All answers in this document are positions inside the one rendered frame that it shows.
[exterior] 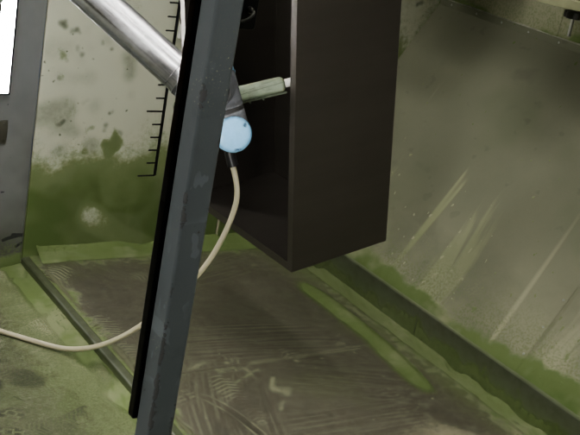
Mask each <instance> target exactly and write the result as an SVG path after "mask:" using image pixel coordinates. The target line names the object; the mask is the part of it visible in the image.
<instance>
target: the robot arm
mask: <svg viewBox="0 0 580 435"><path fill-rule="evenodd" d="M70 1H71V2H72V3H73V4H74V5H76V6H77V7H78V8H79V9H80V10H81V11H82V12H83V13H85V14H86V15H87V16H88V17H89V18H90V19H91V20H92V21H94V22H95V23H96V24H97V25H98V26H99V27H100V28H101V29H102V30H103V31H104V32H105V33H106V34H107V35H108V36H110V37H111V38H112V39H113V40H114V41H115V42H116V43H117V44H119V45H120V46H121V47H122V48H123V49H124V50H125V51H126V52H128V53H129V54H130V55H131V56H132V57H133V58H134V59H135V60H137V61H138V62H139V63H140V64H141V65H142V66H143V67H145V68H146V69H147V70H148V71H149V72H150V73H151V74H152V75H154V76H155V77H156V78H157V79H158V80H159V81H160V82H161V83H162V84H163V85H164V86H165V87H166V88H167V89H168V90H169V91H170V92H171V93H172V94H173V95H174V96H176V90H177V84H178V78H179V72H180V62H181V55H182V52H181V51H180V50H179V49H178V48H177V47H176V46H175V45H174V44H173V43H172V42H171V41H170V40H168V39H167V38H166V37H165V36H164V35H163V34H162V33H161V32H159V31H158V30H157V29H156V28H155V27H154V26H153V25H152V24H150V23H149V22H148V21H147V20H146V19H145V18H144V17H143V16H141V15H140V14H139V13H138V12H137V11H136V10H135V9H134V8H132V7H131V6H130V5H129V4H128V3H127V2H126V1H125V0H70ZM251 137H252V129H251V127H250V125H249V123H248V119H247V116H246V112H245V109H244V106H243V100H242V96H241V93H240V90H239V86H238V83H237V79H236V71H235V69H234V67H233V68H232V74H231V79H230V89H229V94H228V99H227V105H226V109H225V114H224V124H223V129H222V135H221V140H220V145H219V147H220V148H221V149H222V150H224V151H226V152H230V153H236V152H240V151H242V150H244V149H245V148H246V147H247V146H248V145H249V143H250V141H251Z"/></svg>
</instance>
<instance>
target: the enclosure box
mask: <svg viewBox="0 0 580 435"><path fill-rule="evenodd" d="M400 13H401V0H259V5H258V10H257V16H256V21H255V28H254V29H252V30H247V29H239V32H238V37H237V43H236V52H235V58H234V63H233V67H234V69H235V71H236V79H237V83H238V86H239V85H246V84H250V83H255V82H258V81H262V80H266V79H272V78H276V77H281V78H283V79H288V78H290V86H289V87H286V90H285V91H287V93H286V94H282V95H278V96H274V97H271V98H264V99H265V100H262V99H260V100H256V101H252V102H251V104H250V103H245V104H243V106H244V109H245V112H246V116H247V119H248V123H249V125H250V127H251V129H252V137H251V141H250V143H249V145H248V146H247V147H246V148H245V149H244V150H242V151H240V152H236V159H237V163H238V165H237V166H236V170H237V174H238V179H239V185H240V199H239V205H238V208H237V211H236V215H235V218H234V220H233V223H232V225H231V227H230V228H231V229H232V230H234V231H235V232H236V233H237V234H239V235H240V236H242V237H243V238H245V239H246V240H247V241H249V242H250V243H252V244H253V245H255V246H256V247H257V248H258V249H260V250H261V251H262V252H264V253H265V254H266V255H268V256H270V257H271V258H272V259H274V260H275V261H276V262H278V263H279V264H280V265H281V266H283V267H284V268H286V269H287V270H289V271H290V272H291V273H292V272H295V271H298V270H301V269H303V268H308V267H310V266H313V265H315V264H318V263H321V262H325V261H328V260H330V259H333V258H336V257H339V256H341V255H346V254H349V253H351V252H354V251H357V250H359V249H364V248H367V247H369V246H372V245H375V244H377V243H382V242H385V241H386V237H387V224H388V198H389V185H390V171H391V158H392V145H393V131H394V106H395V92H396V79H397V66H398V52H399V39H400ZM233 201H234V182H233V178H232V173H231V170H230V167H227V163H226V159H225V155H224V151H223V150H222V149H221V148H219V150H218V156H217V165H216V171H215V176H214V181H213V187H212V192H211V202H210V207H209V213H210V214H211V215H212V216H214V217H215V218H217V219H218V220H220V221H221V222H222V223H224V224H226V223H227V221H228V218H229V215H230V212H231V208H232V206H233Z"/></svg>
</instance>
